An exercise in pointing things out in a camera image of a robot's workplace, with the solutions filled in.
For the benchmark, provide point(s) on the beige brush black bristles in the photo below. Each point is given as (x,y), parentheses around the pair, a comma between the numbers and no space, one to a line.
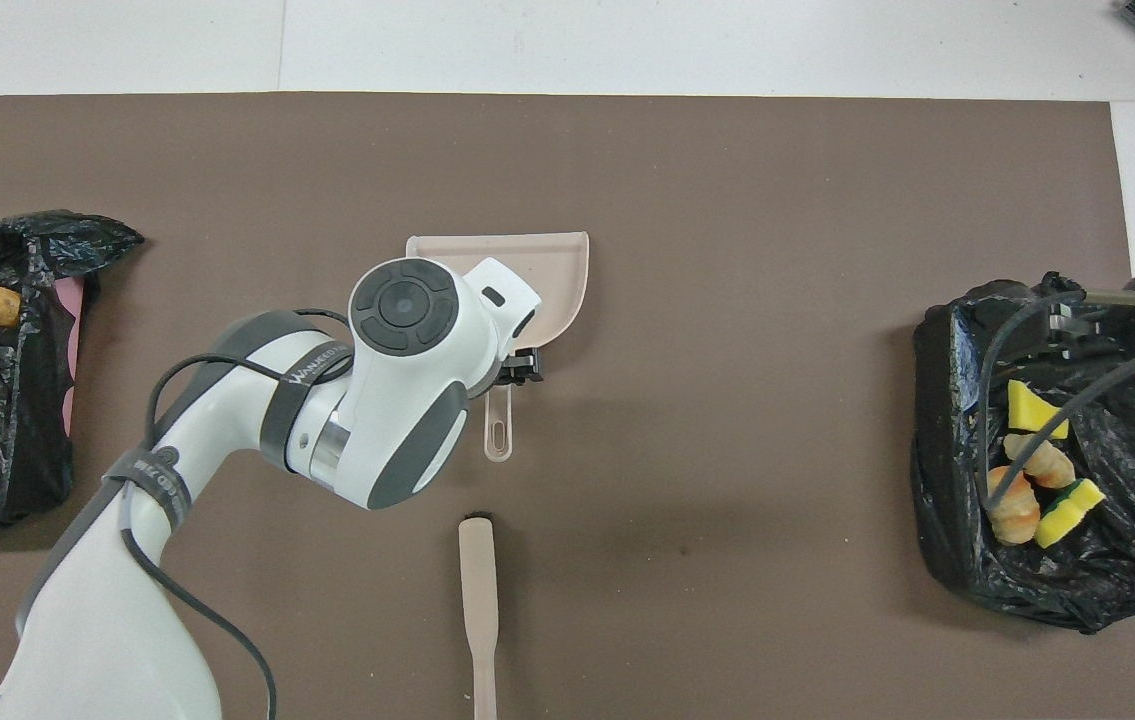
(478,580)

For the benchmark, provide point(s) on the yellow sponge piece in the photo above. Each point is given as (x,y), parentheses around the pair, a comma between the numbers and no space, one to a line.
(1027,408)
(1067,515)

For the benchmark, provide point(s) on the orange striped croissant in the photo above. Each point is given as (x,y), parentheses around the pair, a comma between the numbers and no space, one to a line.
(1012,512)

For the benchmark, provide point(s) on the beige plastic dustpan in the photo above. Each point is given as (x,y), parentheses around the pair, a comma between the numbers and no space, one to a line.
(557,275)

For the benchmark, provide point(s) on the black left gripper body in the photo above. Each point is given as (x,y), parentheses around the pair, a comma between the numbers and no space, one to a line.
(509,374)

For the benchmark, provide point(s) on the brown table mat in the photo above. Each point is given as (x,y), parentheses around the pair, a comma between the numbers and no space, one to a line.
(727,180)

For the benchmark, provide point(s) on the pale bread chunk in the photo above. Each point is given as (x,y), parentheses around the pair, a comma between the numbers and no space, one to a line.
(1049,462)

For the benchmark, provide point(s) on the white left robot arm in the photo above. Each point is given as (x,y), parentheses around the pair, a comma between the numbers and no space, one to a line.
(377,400)

